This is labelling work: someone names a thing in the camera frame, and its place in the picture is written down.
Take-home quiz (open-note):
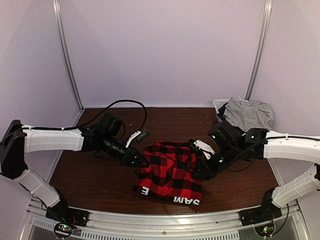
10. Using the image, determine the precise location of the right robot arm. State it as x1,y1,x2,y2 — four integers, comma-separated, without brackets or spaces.
191,128,320,221

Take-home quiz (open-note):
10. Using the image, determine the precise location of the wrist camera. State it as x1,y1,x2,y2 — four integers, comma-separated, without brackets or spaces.
98,113,150,148
189,120,245,160

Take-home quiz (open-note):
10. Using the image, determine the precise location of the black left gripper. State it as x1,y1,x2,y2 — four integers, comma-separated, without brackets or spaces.
101,134,150,167

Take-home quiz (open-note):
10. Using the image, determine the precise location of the red black plaid shirt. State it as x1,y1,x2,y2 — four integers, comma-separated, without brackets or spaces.
132,141,205,206

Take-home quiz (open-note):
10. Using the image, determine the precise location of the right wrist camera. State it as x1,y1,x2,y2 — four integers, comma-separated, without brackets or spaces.
189,120,245,160

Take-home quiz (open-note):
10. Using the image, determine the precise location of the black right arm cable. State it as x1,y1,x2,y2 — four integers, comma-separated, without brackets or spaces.
219,139,268,173

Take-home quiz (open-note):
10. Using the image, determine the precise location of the aluminium corner post left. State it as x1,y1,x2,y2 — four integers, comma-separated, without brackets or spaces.
52,0,84,112

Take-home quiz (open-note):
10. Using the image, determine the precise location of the circuit board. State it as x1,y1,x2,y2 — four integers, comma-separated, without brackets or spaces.
254,223,275,238
53,222,74,239

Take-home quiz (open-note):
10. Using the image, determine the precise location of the grey shirt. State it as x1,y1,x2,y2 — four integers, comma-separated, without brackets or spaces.
223,98,275,132

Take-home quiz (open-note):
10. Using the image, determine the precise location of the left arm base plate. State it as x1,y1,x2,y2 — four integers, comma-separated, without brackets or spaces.
45,205,89,227

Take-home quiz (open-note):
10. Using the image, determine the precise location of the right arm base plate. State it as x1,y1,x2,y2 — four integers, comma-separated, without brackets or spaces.
239,203,283,226

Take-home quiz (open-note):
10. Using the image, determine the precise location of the aluminium corner post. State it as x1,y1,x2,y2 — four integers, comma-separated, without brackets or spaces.
244,0,273,101
52,0,84,112

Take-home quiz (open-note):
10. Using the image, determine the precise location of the left circuit board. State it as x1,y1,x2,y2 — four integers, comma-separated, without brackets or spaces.
53,222,74,239

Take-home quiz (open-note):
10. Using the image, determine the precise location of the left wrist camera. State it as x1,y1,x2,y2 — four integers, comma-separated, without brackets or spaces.
98,113,150,148

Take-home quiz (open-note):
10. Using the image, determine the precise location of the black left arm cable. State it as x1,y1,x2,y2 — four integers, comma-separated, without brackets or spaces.
32,99,148,133

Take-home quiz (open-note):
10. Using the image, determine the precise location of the right circuit board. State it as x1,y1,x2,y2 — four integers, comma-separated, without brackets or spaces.
254,223,275,238

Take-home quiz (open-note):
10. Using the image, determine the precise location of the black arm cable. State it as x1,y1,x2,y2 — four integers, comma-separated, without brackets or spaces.
32,99,148,133
219,139,268,173

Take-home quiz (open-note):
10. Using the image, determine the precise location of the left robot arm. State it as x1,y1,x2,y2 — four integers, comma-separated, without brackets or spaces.
0,119,149,222

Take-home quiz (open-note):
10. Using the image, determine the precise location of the white plastic laundry basket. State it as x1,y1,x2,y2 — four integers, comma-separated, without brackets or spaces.
212,98,230,122

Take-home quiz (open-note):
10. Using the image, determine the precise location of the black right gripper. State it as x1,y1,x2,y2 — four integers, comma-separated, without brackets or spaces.
190,143,241,181

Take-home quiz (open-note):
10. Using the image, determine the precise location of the aluminium front rail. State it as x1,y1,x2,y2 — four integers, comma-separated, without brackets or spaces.
23,192,311,240

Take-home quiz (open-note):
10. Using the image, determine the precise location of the aluminium corner post right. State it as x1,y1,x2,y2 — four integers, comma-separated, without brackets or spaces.
244,0,273,101

